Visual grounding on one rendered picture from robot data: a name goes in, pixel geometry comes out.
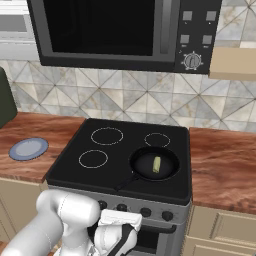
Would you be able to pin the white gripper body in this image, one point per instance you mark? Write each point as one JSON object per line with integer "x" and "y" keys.
{"x": 118, "y": 218}

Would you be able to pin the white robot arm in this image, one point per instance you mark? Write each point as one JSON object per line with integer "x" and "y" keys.
{"x": 66, "y": 213}

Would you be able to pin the black frying pan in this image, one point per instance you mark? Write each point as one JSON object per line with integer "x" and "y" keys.
{"x": 146, "y": 166}

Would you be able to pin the yellow butter stick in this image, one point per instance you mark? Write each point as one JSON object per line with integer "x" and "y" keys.
{"x": 156, "y": 165}

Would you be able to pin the black stove knob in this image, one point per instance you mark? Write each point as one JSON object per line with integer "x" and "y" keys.
{"x": 122, "y": 207}
{"x": 145, "y": 212}
{"x": 167, "y": 216}
{"x": 103, "y": 205}

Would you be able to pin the black oven door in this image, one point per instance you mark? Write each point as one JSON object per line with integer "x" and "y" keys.
{"x": 160, "y": 241}

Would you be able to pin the black stove with hob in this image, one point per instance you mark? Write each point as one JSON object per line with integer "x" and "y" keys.
{"x": 120, "y": 133}

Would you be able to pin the beige cupboard door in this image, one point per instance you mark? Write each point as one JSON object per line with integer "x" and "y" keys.
{"x": 213, "y": 249}
{"x": 20, "y": 206}

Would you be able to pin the beige drawer front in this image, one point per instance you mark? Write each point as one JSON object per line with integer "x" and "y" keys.
{"x": 223, "y": 223}

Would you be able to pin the blue round plate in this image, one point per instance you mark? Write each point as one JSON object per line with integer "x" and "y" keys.
{"x": 28, "y": 149}

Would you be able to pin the dark green appliance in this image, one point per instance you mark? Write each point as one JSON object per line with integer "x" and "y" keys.
{"x": 6, "y": 100}

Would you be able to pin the grey microwave dial knob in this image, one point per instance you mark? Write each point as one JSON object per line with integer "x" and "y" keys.
{"x": 192, "y": 61}

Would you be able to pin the black microwave door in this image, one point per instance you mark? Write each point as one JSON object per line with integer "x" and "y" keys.
{"x": 100, "y": 26}

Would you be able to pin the black microwave oven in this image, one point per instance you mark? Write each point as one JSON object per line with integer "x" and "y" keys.
{"x": 198, "y": 23}

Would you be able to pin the beige wall cupboard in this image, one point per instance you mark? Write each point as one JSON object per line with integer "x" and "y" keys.
{"x": 233, "y": 63}

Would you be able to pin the white wall cupboard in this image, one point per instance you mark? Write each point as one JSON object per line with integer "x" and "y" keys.
{"x": 15, "y": 30}

